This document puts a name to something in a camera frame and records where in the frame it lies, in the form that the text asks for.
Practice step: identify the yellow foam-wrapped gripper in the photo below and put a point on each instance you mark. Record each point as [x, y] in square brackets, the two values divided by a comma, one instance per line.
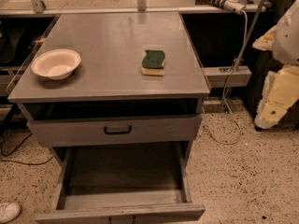
[288, 42]

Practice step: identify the white power strip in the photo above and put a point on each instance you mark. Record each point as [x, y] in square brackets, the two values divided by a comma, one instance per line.
[230, 5]

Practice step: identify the grey drawer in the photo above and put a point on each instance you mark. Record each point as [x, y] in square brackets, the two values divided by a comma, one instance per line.
[123, 184]
[113, 131]

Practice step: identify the white bowl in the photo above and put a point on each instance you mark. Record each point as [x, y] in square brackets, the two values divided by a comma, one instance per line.
[56, 64]

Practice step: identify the metal rail shelf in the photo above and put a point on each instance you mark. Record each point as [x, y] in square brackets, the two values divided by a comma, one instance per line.
[124, 3]

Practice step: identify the green yellow sponge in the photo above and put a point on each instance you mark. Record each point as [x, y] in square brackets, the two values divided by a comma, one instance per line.
[153, 63]

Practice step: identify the grey metal box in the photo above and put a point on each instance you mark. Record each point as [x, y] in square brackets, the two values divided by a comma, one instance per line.
[220, 77]

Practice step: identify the grey drawer cabinet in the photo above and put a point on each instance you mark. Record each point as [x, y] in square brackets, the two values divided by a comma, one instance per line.
[109, 82]

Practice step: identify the grey top drawer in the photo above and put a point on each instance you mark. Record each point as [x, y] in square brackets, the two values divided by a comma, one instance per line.
[113, 131]

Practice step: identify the white sneaker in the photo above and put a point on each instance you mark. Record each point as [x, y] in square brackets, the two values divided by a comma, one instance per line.
[8, 212]

